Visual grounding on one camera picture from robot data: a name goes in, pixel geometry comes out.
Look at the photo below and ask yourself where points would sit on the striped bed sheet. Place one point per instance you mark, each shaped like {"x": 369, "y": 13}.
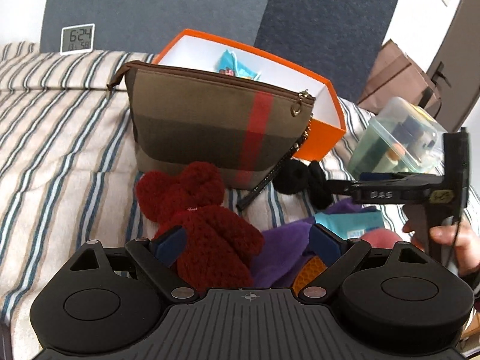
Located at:
{"x": 69, "y": 290}

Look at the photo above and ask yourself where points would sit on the brown plaid zip pouch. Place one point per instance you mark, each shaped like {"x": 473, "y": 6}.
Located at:
{"x": 247, "y": 128}

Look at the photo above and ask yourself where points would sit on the dark red plush toy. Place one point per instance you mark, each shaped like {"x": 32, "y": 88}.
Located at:
{"x": 219, "y": 245}

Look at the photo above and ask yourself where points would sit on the light grey headboard panel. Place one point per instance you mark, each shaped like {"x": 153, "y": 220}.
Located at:
{"x": 149, "y": 25}

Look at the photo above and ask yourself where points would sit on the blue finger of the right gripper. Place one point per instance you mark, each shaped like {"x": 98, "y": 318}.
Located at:
{"x": 401, "y": 177}
{"x": 381, "y": 192}

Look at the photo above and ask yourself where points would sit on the person right hand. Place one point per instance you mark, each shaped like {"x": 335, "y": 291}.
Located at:
{"x": 466, "y": 246}

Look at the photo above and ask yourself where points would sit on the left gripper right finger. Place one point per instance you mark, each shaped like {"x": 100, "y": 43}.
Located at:
{"x": 341, "y": 257}

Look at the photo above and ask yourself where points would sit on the orange cardboard box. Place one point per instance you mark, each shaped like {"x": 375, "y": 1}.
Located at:
{"x": 202, "y": 51}

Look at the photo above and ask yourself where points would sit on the purple cloth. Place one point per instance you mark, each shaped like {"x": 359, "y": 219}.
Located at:
{"x": 286, "y": 251}

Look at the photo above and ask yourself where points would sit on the white plush pig toy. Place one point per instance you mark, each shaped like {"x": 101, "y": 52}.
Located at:
{"x": 381, "y": 238}

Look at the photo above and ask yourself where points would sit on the blue wet wipes pack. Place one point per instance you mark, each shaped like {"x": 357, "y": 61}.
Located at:
{"x": 350, "y": 225}

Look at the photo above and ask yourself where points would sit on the clear plastic storage box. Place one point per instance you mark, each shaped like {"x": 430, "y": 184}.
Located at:
{"x": 400, "y": 138}

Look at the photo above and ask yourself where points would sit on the brown paper shopping bag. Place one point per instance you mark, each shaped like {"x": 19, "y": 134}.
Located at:
{"x": 395, "y": 74}

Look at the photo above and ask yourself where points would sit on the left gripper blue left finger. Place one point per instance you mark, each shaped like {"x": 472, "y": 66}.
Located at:
{"x": 154, "y": 260}

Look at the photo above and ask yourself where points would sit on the white digital clock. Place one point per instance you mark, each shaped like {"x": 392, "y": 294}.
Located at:
{"x": 77, "y": 39}

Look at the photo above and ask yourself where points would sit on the teal cartoon tissue packs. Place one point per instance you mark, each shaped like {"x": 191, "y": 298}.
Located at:
{"x": 229, "y": 65}

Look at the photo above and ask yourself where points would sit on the black fuzzy scrunchie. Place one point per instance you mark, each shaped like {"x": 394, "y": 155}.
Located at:
{"x": 295, "y": 177}

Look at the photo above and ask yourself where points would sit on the dark blue headboard panel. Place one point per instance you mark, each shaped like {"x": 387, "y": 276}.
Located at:
{"x": 338, "y": 39}

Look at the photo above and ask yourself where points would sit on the orange silicone honeycomb mat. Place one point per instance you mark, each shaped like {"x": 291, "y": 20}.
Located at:
{"x": 311, "y": 270}

